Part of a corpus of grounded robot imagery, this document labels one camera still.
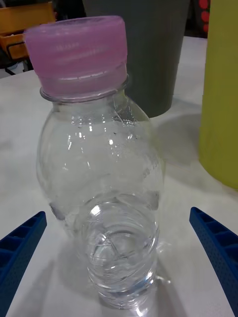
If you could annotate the wooden chair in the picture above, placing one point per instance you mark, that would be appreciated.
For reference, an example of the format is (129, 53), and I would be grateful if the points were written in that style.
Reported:
(17, 29)

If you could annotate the clear bottle with pink cap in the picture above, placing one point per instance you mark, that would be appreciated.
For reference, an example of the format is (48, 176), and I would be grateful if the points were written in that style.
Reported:
(99, 153)

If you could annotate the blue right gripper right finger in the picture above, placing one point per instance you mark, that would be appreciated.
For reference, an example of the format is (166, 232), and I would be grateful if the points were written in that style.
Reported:
(220, 245)

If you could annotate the grey plastic bin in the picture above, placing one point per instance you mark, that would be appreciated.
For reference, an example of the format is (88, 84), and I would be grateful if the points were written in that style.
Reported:
(153, 57)

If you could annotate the yellow-green plastic bin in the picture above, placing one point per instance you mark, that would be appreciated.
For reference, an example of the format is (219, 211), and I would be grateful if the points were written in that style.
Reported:
(220, 99)

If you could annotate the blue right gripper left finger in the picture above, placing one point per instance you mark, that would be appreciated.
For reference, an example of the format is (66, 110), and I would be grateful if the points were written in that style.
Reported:
(17, 250)

